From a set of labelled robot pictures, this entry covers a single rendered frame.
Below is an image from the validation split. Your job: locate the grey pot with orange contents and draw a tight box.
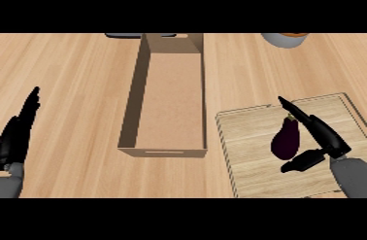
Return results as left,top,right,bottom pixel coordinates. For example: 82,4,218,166
259,33,311,50

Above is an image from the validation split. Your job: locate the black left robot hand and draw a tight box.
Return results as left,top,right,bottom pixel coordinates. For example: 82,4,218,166
0,86,41,172

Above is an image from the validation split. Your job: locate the purple eggplant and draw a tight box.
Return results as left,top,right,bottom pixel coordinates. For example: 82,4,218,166
270,113,302,161

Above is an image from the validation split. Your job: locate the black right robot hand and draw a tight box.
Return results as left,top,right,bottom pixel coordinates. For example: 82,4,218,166
277,95,352,174

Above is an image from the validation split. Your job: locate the pale wooden tray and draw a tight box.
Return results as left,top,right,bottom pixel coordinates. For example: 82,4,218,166
214,91,367,199

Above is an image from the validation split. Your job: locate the brown cardboard box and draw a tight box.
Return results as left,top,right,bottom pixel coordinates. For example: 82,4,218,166
116,33,209,159

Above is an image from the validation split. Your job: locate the dark flat object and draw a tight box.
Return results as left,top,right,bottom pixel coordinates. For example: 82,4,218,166
103,33,178,40

